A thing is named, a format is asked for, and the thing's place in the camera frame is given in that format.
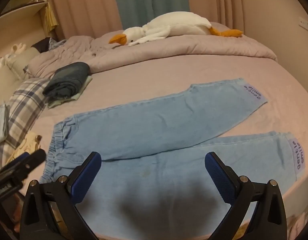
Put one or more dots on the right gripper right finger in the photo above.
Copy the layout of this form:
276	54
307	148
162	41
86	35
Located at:
268	220

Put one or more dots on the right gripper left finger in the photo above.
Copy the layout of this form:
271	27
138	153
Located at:
38	219

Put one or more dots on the light blue denim pants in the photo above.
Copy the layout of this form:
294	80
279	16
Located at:
153	183

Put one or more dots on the cream printed folded garment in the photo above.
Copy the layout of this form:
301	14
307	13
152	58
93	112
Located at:
30	144

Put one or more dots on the small folded light denim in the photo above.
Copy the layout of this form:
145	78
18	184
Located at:
4	119

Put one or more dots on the blue plaid pillow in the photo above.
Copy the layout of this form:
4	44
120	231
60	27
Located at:
26	104

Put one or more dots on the folded dark denim jeans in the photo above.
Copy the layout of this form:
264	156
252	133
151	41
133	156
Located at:
67	81

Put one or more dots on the small white plush toy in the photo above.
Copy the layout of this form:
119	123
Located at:
15	50

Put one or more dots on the pink quilted comforter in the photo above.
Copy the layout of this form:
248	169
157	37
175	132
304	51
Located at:
101	56

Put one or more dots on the beige headboard shelf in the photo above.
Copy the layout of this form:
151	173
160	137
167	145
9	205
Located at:
23	21

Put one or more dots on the pink curtain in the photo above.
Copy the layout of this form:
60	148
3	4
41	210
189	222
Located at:
97	17

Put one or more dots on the white goose plush toy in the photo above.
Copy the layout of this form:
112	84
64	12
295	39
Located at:
176	23

